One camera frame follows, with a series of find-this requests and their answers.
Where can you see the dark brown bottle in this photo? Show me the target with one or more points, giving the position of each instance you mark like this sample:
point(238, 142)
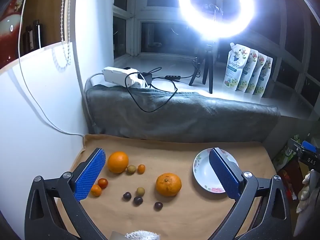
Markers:
point(37, 33)
point(30, 38)

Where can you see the large orange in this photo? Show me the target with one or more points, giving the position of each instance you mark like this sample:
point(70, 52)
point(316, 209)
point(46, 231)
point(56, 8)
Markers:
point(118, 162)

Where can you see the grey blanket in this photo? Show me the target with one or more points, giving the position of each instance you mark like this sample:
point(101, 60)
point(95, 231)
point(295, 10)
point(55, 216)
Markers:
point(187, 115)

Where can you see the green printed box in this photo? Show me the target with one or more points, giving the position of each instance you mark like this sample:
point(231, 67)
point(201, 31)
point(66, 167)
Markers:
point(285, 153)

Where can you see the black tripod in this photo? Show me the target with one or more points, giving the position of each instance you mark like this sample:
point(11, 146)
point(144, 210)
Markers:
point(208, 72)

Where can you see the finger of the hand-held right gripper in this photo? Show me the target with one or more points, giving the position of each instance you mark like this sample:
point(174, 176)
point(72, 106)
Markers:
point(311, 147)

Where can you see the white floral plate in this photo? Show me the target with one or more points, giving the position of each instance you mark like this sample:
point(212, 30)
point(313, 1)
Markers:
point(203, 172)

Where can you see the mandarin with green stem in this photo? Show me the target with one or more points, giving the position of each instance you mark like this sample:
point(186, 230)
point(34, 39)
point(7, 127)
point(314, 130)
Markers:
point(168, 184)

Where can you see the spouted floral refill pouch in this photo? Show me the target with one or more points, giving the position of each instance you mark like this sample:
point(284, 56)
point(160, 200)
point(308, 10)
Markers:
point(235, 67)

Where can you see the dark purple grape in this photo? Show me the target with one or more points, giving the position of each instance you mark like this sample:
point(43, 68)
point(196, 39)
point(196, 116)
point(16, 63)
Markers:
point(158, 206)
point(127, 195)
point(138, 200)

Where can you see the orange cherry tomato left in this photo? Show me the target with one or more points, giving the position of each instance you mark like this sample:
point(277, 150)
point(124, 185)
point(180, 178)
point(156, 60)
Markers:
point(96, 190)

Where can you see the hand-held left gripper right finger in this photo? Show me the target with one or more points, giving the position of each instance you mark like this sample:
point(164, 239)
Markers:
point(223, 177)

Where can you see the tan cloth mat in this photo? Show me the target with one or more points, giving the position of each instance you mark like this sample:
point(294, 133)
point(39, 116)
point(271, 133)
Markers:
point(190, 212)

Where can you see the red cherry tomato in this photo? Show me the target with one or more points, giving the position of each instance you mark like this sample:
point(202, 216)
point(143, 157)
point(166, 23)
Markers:
point(102, 183)

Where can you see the white fuzzy cloth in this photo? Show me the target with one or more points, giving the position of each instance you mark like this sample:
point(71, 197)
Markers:
point(142, 235)

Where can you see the white power strip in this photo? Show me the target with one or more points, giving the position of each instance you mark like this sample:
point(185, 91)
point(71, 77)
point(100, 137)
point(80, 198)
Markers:
point(115, 73)

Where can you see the person's right hand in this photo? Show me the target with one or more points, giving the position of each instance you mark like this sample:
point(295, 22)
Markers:
point(310, 187)

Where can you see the red and white printed panel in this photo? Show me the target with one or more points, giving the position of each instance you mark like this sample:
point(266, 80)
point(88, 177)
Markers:
point(10, 30)

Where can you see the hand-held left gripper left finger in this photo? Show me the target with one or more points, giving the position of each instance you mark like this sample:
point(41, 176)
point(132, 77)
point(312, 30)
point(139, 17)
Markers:
point(87, 177)

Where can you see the small orange tomato top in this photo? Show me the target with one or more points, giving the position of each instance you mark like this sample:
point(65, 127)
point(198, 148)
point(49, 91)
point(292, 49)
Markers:
point(141, 168)

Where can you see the white window frame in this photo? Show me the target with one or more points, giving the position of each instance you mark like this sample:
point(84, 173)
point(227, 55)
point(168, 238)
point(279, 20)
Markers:
point(133, 30)

